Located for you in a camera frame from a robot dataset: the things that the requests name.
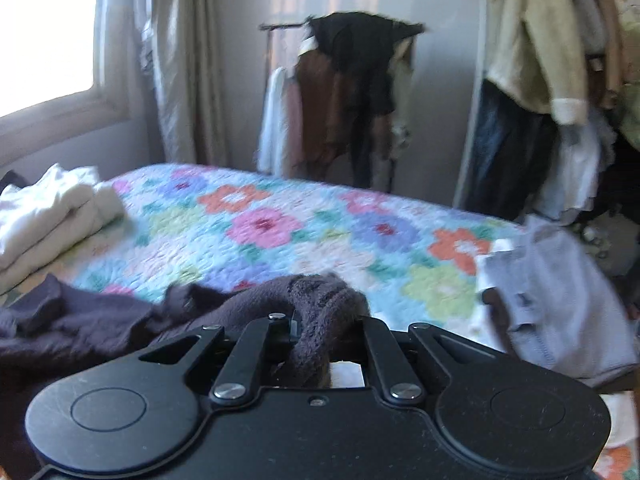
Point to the floral quilt bedspread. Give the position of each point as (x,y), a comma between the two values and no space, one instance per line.
(229,229)

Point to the dark purple knit sweater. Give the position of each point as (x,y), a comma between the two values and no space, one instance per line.
(56,330)

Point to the beige jacket on rack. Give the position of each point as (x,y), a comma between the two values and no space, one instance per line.
(539,61)

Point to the grey folded garment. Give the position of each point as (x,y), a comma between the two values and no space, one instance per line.
(559,310)

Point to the clothes rack with dark garments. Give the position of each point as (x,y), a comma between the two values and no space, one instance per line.
(346,96)

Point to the beige curtain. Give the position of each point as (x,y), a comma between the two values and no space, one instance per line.
(179,52)

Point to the folded white blanket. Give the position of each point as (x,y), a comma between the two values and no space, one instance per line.
(43,220)

